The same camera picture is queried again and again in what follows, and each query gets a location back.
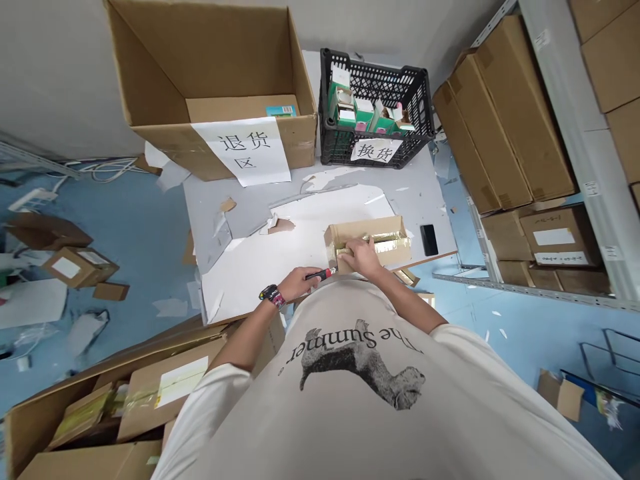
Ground metal shelf with cartons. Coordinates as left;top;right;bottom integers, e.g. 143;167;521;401
431;0;640;314

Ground cardboard parcel with white label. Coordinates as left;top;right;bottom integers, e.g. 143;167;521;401
40;245;121;290

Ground person's body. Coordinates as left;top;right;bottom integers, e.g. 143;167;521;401
149;273;623;480

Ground flat brown cardboard box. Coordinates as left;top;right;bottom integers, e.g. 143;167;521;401
5;211;94;251

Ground black plastic crate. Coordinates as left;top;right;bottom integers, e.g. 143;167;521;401
318;47;434;171

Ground large white paper sign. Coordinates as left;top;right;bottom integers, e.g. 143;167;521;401
191;117;293;189

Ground person's right hand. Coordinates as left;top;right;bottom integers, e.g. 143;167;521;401
335;238;384;279

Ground small taped cardboard box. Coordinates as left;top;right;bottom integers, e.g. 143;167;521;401
323;215;414;275

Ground white power strip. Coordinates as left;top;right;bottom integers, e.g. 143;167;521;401
7;187;59;214

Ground small cardboard piece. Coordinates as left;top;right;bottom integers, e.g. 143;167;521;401
91;281;131;301

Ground black smartphone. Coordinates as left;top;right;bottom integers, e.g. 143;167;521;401
419;224;440;257

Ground person's left hand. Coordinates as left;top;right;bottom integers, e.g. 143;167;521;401
276;267;322;303

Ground small white paper sign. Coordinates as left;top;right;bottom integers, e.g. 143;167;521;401
349;139;405;164

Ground folded cardboard piece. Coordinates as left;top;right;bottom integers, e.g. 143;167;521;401
537;368;585;423

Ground blue metal frame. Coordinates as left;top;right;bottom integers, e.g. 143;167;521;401
579;327;640;382

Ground open carton of parcels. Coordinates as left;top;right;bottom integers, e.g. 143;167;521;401
2;311;287;480

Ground white cables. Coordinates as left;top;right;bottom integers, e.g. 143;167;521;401
73;156;152;182

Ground large open cardboard box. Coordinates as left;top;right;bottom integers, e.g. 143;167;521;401
103;0;320;183

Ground white wire rack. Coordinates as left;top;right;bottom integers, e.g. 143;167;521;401
0;129;84;181

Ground group of green product boxes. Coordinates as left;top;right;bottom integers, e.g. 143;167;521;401
327;67;417;139

